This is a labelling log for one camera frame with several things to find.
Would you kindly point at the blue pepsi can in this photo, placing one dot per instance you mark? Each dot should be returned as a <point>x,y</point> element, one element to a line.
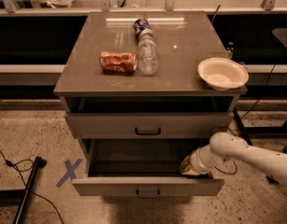
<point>141,25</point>

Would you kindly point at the grey drawer cabinet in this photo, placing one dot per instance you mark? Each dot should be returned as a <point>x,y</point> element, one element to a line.
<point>135,102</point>

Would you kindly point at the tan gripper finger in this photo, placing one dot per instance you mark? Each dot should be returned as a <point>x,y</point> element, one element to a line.
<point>186,163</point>
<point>190,172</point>

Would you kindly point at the grey drawer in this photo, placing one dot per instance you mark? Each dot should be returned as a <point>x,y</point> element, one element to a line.
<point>146,168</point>
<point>147,125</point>

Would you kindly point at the black stand leg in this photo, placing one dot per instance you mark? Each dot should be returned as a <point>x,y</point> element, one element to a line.
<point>241,127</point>
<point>26,192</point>

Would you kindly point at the black stand leg left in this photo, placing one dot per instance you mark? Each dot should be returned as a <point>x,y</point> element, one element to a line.
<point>26,192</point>

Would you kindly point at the white paper bowl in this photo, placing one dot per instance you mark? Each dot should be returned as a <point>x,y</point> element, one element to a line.
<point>223,74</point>

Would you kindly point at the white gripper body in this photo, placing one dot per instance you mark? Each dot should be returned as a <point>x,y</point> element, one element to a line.
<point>196,162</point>

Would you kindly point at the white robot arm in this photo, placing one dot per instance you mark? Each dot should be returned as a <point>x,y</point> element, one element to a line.
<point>223,147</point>

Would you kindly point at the grey top drawer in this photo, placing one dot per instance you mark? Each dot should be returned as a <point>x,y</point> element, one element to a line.
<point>147,125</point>

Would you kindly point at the black stand leg right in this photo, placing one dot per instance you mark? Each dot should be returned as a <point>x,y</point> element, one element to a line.
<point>241,127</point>

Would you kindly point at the blue tape cross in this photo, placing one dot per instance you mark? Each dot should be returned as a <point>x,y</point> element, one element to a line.
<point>70,171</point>

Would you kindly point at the clear plastic water bottle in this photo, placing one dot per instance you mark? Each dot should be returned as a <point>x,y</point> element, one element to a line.
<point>147,58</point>

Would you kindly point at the crushed orange soda can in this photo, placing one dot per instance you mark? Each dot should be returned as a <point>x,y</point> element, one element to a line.
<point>124,62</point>

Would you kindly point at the black antenna rod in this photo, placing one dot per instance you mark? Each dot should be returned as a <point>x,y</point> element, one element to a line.
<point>215,13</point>

